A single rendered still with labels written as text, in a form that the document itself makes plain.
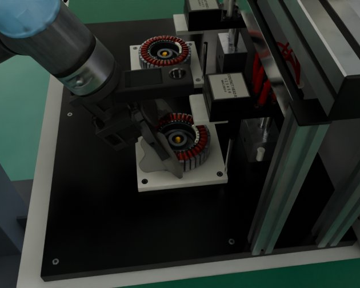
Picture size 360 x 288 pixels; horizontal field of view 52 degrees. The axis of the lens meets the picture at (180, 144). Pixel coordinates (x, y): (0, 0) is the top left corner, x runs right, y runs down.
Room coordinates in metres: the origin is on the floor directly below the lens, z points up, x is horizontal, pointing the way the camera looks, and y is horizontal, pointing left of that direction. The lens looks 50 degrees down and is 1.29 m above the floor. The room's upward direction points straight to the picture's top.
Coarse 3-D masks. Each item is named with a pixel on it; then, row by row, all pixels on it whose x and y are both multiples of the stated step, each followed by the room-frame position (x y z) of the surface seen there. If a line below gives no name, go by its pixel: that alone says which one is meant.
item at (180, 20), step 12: (192, 0) 0.67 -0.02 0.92; (204, 0) 0.67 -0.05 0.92; (216, 0) 0.67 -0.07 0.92; (192, 12) 0.63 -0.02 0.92; (204, 12) 0.63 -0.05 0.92; (216, 12) 0.64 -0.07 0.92; (180, 24) 0.65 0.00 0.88; (192, 24) 0.63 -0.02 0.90; (204, 24) 0.63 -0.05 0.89; (216, 24) 0.63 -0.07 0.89; (228, 24) 0.64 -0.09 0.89; (240, 24) 0.64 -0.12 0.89; (228, 36) 0.69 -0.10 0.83
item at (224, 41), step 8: (224, 40) 0.68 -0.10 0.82; (240, 40) 0.68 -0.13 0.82; (224, 48) 0.65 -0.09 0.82; (232, 48) 0.65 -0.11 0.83; (240, 48) 0.65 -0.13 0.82; (224, 56) 0.63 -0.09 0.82; (232, 56) 0.63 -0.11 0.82; (240, 56) 0.64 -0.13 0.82; (224, 64) 0.63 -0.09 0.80; (232, 64) 0.63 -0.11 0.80; (240, 64) 0.64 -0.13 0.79; (224, 72) 0.63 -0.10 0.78
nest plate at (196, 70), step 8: (136, 48) 0.71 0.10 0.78; (192, 48) 0.71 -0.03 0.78; (136, 56) 0.68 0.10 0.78; (176, 56) 0.68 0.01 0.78; (192, 56) 0.68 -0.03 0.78; (136, 64) 0.65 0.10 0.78; (192, 64) 0.65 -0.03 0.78; (192, 72) 0.63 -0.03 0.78; (200, 72) 0.63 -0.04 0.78; (200, 80) 0.60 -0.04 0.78
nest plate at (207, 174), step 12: (216, 132) 0.45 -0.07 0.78; (216, 144) 0.42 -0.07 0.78; (216, 156) 0.40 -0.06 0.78; (204, 168) 0.37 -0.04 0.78; (216, 168) 0.37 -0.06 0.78; (144, 180) 0.35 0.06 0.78; (156, 180) 0.35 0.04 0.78; (168, 180) 0.35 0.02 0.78; (180, 180) 0.35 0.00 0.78; (192, 180) 0.35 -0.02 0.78; (204, 180) 0.35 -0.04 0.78; (216, 180) 0.35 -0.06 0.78
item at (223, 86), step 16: (208, 80) 0.44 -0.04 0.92; (224, 80) 0.44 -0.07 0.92; (240, 80) 0.44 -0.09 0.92; (192, 96) 0.44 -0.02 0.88; (208, 96) 0.41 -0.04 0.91; (224, 96) 0.40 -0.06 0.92; (240, 96) 0.40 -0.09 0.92; (256, 96) 0.43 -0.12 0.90; (192, 112) 0.41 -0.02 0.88; (208, 112) 0.40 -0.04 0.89; (224, 112) 0.39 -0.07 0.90; (240, 112) 0.39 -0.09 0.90; (256, 112) 0.39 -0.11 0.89; (272, 112) 0.40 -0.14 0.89
